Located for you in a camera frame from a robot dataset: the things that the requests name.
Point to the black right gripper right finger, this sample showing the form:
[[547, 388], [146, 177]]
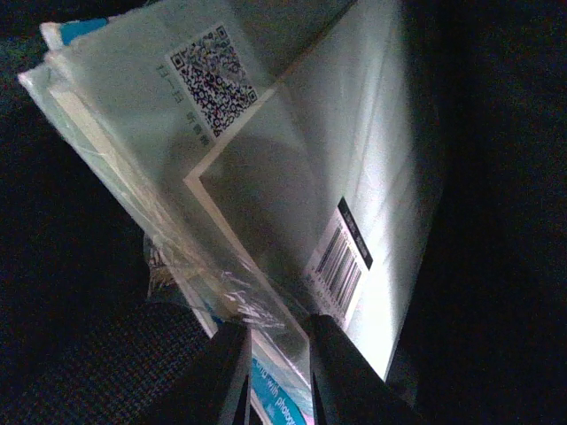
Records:
[[345, 388]]

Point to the dog picture book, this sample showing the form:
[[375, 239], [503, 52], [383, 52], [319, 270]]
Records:
[[270, 387]]

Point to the black student backpack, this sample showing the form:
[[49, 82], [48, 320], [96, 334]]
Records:
[[486, 327]]

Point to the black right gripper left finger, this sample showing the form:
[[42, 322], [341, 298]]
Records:
[[217, 387]]

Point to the grey hardcover book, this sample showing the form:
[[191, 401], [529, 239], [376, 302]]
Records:
[[280, 154]]

